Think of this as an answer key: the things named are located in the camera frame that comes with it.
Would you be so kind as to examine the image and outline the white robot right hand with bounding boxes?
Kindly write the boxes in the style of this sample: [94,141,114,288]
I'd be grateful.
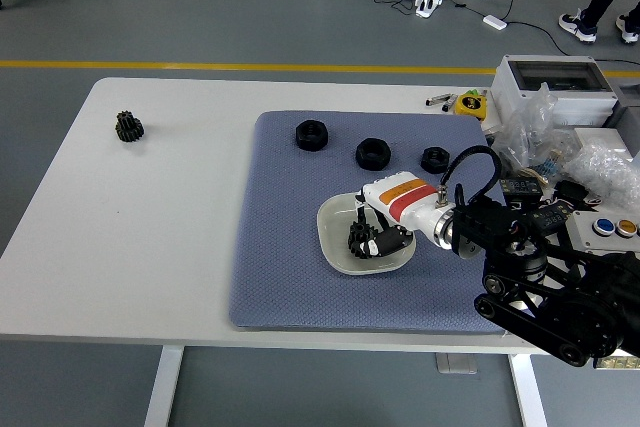
[349,171,454,261]

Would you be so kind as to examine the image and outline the black stepped gear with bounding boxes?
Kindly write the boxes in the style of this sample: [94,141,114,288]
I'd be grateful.
[115,110,145,144]
[346,220,379,261]

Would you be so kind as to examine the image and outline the small black hex nut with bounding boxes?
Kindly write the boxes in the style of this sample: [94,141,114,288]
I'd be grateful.
[420,146,453,175]

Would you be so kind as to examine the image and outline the large black hex nut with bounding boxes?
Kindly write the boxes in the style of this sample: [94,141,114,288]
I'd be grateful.
[355,137,391,172]
[294,119,330,152]

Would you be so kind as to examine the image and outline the grey blue-yellow button box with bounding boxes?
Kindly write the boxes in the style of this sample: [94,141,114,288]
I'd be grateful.
[569,210,640,253]

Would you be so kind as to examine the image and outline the small white box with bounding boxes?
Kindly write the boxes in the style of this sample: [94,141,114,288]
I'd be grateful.
[572,125,629,151]

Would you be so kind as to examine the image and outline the white square plate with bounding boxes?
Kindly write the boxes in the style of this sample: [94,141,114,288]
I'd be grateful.
[316,190,417,276]

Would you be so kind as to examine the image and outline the yellow tape measure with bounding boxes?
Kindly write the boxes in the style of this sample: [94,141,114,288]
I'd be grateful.
[453,90,489,121]

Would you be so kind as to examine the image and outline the black digital display module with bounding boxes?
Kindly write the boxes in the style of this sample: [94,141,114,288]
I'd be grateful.
[499,176,545,206]
[530,202,576,234]

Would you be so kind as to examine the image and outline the blue-grey textured mat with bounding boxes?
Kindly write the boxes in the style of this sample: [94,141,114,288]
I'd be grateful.
[228,110,536,334]

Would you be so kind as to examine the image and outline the clear plastic bag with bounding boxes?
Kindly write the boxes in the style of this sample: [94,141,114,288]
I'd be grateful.
[492,81,576,181]

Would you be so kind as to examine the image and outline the blue resistor strip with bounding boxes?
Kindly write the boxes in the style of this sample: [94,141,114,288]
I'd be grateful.
[534,156,566,179]

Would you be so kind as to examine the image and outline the black part with red mark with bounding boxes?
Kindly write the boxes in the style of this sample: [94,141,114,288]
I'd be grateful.
[554,179,604,209]

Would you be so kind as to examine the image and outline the grey table control panel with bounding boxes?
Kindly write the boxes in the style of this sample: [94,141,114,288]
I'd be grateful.
[434,352,479,375]

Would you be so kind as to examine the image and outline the white power strip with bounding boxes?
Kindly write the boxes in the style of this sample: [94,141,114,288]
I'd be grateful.
[414,0,446,19]

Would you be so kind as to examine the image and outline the bubble wrap bag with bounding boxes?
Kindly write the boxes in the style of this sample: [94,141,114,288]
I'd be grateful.
[564,142,640,209]

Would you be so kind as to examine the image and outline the white table leg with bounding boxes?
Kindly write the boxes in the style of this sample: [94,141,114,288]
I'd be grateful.
[143,345,185,427]
[508,354,550,427]

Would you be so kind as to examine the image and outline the white electrical enclosure box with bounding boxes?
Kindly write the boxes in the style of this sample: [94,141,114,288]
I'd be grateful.
[488,55,621,131]

